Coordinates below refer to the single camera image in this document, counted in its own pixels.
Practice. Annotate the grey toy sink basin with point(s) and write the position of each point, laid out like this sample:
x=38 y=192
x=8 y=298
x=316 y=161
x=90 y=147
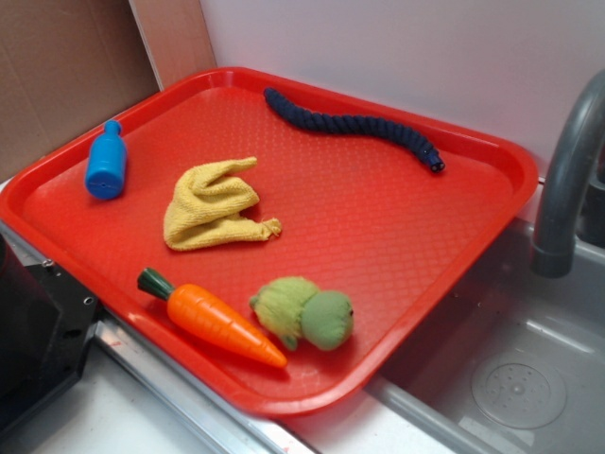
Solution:
x=507 y=361

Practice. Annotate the blue plastic bottle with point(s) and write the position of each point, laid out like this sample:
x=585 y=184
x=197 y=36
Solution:
x=105 y=175

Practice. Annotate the red plastic tray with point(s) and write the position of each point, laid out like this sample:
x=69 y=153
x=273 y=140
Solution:
x=386 y=206

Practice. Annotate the green plush toy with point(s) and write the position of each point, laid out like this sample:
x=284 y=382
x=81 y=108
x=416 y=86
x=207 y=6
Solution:
x=293 y=308

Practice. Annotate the yellow cloth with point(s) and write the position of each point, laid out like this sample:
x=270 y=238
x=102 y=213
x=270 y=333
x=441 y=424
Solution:
x=207 y=205

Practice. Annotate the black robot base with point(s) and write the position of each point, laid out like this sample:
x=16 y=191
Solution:
x=47 y=322

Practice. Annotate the orange plastic toy carrot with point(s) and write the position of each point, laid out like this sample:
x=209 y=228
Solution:
x=200 y=313

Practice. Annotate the brown cardboard panel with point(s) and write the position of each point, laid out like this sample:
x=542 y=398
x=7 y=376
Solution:
x=66 y=66

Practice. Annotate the grey toy faucet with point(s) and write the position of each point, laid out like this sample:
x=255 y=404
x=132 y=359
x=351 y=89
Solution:
x=572 y=201

